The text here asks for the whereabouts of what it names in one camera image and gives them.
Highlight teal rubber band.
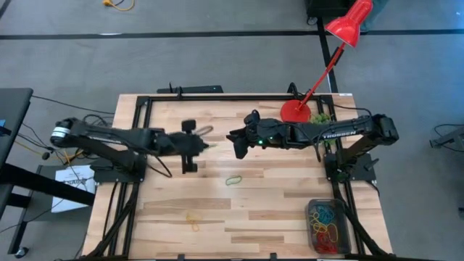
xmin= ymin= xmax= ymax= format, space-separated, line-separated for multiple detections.
xmin=314 ymin=204 xmax=336 ymax=226

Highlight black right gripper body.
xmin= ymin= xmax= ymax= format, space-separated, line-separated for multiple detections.
xmin=233 ymin=119 xmax=291 ymax=160

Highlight yellow extension cord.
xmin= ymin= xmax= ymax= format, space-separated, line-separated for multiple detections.
xmin=102 ymin=0 xmax=136 ymax=12

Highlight black cart on casters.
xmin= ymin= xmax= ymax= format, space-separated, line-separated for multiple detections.
xmin=306 ymin=0 xmax=360 ymax=26

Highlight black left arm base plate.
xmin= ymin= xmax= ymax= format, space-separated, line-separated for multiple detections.
xmin=89 ymin=154 xmax=149 ymax=184

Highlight yellow floor cable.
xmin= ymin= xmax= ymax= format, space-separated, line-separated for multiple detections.
xmin=63 ymin=149 xmax=88 ymax=165

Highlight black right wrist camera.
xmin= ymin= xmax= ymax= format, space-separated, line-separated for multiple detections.
xmin=244 ymin=109 xmax=261 ymax=126

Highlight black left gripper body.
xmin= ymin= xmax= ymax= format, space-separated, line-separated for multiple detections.
xmin=157 ymin=132 xmax=200 ymax=174

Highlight rubber bands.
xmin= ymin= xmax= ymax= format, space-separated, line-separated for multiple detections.
xmin=310 ymin=213 xmax=333 ymax=236

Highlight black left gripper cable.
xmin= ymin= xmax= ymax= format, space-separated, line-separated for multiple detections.
xmin=146 ymin=154 xmax=173 ymax=179

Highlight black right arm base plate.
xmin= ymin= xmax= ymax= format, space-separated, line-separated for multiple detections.
xmin=323 ymin=152 xmax=378 ymax=183

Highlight person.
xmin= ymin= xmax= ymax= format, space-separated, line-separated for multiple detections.
xmin=360 ymin=0 xmax=381 ymax=34

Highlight green plant in white pot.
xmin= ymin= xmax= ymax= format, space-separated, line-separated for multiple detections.
xmin=307 ymin=112 xmax=334 ymax=126

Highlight clear plastic bin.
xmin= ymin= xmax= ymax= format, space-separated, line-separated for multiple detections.
xmin=306 ymin=198 xmax=352 ymax=254

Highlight red rubber band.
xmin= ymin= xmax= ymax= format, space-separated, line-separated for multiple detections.
xmin=311 ymin=233 xmax=329 ymax=249
xmin=313 ymin=237 xmax=338 ymax=254

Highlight black floor cable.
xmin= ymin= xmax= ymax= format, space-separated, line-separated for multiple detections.
xmin=433 ymin=123 xmax=464 ymax=137
xmin=31 ymin=94 xmax=116 ymax=115

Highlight white printed paper sheet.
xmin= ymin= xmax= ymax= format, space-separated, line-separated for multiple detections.
xmin=51 ymin=165 xmax=97 ymax=214

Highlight black flat device with antennas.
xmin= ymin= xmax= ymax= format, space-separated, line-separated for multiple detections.
xmin=156 ymin=85 xmax=224 ymax=94

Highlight long olive rubber band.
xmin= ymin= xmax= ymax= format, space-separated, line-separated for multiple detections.
xmin=324 ymin=223 xmax=341 ymax=244

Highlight red desk lamp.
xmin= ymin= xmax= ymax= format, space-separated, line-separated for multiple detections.
xmin=280 ymin=0 xmax=374 ymax=123

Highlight black desk on casters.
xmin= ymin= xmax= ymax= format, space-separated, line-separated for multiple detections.
xmin=0 ymin=88 xmax=96 ymax=257

